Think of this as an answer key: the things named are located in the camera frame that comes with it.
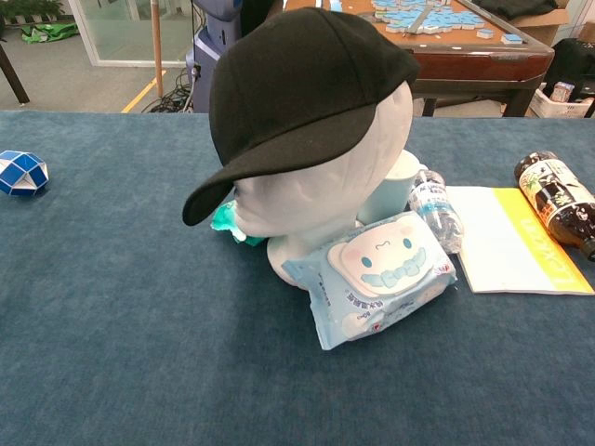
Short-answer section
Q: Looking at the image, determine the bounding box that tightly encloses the white foam mannequin head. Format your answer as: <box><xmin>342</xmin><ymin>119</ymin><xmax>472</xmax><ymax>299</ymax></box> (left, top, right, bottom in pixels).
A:
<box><xmin>234</xmin><ymin>81</ymin><xmax>414</xmax><ymax>285</ymax></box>

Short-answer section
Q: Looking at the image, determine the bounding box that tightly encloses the wooden pole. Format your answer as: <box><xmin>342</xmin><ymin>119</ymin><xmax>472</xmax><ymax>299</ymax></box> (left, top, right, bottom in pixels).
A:
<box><xmin>151</xmin><ymin>0</ymin><xmax>165</xmax><ymax>98</ymax></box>

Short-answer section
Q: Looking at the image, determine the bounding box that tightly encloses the clear water bottle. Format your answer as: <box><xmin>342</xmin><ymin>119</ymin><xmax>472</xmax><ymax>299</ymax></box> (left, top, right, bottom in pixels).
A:
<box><xmin>407</xmin><ymin>169</ymin><xmax>466</xmax><ymax>255</ymax></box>

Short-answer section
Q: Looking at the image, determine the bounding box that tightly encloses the light blue mug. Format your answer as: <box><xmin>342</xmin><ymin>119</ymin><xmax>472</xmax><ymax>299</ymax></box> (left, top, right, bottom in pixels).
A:
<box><xmin>356</xmin><ymin>149</ymin><xmax>429</xmax><ymax>225</ymax></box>

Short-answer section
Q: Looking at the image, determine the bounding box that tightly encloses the black bag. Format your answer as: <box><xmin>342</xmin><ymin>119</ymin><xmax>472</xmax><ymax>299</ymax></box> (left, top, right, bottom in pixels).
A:
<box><xmin>541</xmin><ymin>38</ymin><xmax>595</xmax><ymax>101</ymax></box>

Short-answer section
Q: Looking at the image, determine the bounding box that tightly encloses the black cable bundle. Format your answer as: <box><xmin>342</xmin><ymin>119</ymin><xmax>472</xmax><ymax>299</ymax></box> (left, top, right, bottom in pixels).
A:
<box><xmin>143</xmin><ymin>69</ymin><xmax>196</xmax><ymax>114</ymax></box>

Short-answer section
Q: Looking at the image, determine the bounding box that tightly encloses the black baseball cap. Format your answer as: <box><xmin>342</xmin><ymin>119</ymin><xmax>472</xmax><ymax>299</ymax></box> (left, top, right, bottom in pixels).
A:
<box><xmin>181</xmin><ymin>7</ymin><xmax>422</xmax><ymax>228</ymax></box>

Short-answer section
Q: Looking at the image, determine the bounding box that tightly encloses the white plastic basket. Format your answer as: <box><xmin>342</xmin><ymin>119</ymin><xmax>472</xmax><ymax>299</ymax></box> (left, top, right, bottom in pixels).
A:
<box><xmin>529</xmin><ymin>82</ymin><xmax>595</xmax><ymax>119</ymax></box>

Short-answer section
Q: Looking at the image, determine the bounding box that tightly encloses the black cloth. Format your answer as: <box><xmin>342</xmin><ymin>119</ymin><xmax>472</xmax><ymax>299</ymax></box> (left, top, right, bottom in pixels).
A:
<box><xmin>471</xmin><ymin>0</ymin><xmax>559</xmax><ymax>20</ymax></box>

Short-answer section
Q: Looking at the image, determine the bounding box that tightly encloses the brown tea bottle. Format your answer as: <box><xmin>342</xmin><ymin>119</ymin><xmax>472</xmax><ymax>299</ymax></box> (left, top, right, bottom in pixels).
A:
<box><xmin>513</xmin><ymin>151</ymin><xmax>595</xmax><ymax>262</ymax></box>

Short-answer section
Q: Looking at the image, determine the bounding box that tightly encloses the brown cardboard box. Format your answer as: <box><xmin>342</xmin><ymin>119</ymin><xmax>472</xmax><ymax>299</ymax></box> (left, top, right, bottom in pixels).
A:
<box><xmin>509</xmin><ymin>7</ymin><xmax>595</xmax><ymax>47</ymax></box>

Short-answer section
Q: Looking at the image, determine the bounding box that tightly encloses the white yellow Lexicon book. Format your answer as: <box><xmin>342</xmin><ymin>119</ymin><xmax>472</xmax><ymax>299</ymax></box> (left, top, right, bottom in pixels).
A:
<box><xmin>444</xmin><ymin>185</ymin><xmax>595</xmax><ymax>296</ymax></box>

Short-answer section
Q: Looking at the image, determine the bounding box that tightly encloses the green tissue pack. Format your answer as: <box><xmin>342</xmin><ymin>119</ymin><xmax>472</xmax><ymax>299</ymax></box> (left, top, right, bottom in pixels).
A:
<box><xmin>210</xmin><ymin>200</ymin><xmax>270</xmax><ymax>247</ymax></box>

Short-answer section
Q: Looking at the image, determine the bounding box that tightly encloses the blue machine base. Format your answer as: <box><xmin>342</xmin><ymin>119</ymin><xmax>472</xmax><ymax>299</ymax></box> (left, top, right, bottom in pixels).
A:
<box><xmin>185</xmin><ymin>0</ymin><xmax>247</xmax><ymax>114</ymax></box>

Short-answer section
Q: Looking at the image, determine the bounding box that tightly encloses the light blue wet wipes pack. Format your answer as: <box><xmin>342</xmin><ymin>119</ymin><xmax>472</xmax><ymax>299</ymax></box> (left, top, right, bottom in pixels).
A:
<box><xmin>282</xmin><ymin>210</ymin><xmax>458</xmax><ymax>350</ymax></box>

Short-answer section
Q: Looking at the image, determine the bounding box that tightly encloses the blue table mat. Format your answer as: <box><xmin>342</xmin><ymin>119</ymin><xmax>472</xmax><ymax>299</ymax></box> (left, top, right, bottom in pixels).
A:
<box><xmin>0</xmin><ymin>110</ymin><xmax>595</xmax><ymax>446</ymax></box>

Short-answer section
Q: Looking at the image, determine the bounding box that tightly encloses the brown mahjong table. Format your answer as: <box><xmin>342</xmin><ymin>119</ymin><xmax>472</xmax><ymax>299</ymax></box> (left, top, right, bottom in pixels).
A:
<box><xmin>278</xmin><ymin>0</ymin><xmax>556</xmax><ymax>118</ymax></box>

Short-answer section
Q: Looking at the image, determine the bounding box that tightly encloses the blue white snake cube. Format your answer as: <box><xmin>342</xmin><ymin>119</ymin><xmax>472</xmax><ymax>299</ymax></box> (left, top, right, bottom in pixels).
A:
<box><xmin>0</xmin><ymin>150</ymin><xmax>50</xmax><ymax>197</ymax></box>

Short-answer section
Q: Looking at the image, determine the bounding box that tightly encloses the green bag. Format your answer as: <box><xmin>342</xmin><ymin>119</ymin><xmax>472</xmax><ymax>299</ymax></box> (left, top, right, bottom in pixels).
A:
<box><xmin>20</xmin><ymin>21</ymin><xmax>80</xmax><ymax>46</ymax></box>

